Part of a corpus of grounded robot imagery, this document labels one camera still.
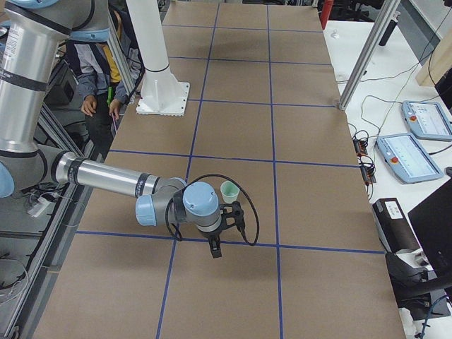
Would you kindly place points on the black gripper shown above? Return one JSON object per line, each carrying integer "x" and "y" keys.
{"x": 210, "y": 234}

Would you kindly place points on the green plastic cup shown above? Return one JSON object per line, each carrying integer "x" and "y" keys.
{"x": 229, "y": 191}

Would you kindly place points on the black power supply box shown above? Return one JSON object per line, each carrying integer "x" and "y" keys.
{"x": 393, "y": 227}

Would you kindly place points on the seated person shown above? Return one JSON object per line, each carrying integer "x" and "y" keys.
{"x": 99, "y": 79}

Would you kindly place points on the near blue teach pendant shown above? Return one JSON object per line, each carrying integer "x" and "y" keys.
{"x": 407, "y": 158}

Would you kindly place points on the blue teach pendant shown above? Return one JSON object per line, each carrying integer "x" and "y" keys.
{"x": 427, "y": 120}
{"x": 407, "y": 158}

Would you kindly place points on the black monitor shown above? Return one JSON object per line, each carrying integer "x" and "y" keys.
{"x": 431, "y": 221}

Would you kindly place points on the far blue teach pendant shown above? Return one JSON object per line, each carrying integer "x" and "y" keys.
{"x": 427, "y": 120}

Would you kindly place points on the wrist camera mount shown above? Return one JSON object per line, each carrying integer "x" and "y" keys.
{"x": 232, "y": 215}

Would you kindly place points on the aluminium frame post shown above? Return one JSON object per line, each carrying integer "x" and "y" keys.
{"x": 382, "y": 20}

